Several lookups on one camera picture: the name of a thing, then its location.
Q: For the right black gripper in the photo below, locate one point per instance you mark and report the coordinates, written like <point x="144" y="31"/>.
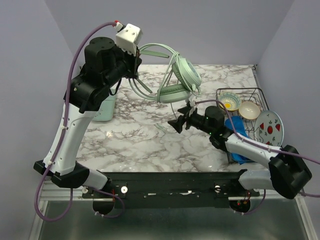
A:
<point x="187" y="119"/>

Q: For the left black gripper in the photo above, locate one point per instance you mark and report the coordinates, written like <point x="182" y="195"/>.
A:
<point x="135" y="61"/>

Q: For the mint green wired headphones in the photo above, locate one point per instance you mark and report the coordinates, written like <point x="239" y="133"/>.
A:
<point x="180" y="81"/>

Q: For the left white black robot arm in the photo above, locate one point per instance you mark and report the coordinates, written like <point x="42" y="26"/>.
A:
<point x="107" y="61"/>

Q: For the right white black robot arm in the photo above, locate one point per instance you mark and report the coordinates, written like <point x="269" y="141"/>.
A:
<point x="286" y="172"/>

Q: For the mint green rectangular tray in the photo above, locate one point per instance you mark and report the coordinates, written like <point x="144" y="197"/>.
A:
<point x="106" y="110"/>

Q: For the patterned yellow centre bowl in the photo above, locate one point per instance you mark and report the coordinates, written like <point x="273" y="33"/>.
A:
<point x="230" y="100"/>

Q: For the blue cloth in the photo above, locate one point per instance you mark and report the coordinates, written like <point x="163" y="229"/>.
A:
<point x="240" y="128"/>

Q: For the cream plain bowl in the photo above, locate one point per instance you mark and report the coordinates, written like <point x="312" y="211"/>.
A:
<point x="249" y="110"/>

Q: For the blue plate with red fruit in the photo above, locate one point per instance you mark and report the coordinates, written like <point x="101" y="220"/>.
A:
<point x="269" y="129"/>

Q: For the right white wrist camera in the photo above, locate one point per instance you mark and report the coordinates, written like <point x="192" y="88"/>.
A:
<point x="192" y="107"/>

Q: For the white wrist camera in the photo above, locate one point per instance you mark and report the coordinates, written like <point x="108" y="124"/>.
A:
<point x="128" y="38"/>
<point x="192" y="107"/>

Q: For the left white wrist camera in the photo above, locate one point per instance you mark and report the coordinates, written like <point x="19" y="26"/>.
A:
<point x="128" y="38"/>

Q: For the black wire dish rack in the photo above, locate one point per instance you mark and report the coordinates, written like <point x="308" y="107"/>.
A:
<point x="251" y="94"/>

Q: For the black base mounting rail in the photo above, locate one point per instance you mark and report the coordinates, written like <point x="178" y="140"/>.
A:
<point x="168" y="190"/>

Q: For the aluminium extrusion frame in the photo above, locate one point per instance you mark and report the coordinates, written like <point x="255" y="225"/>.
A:
<point x="50" y="192"/>

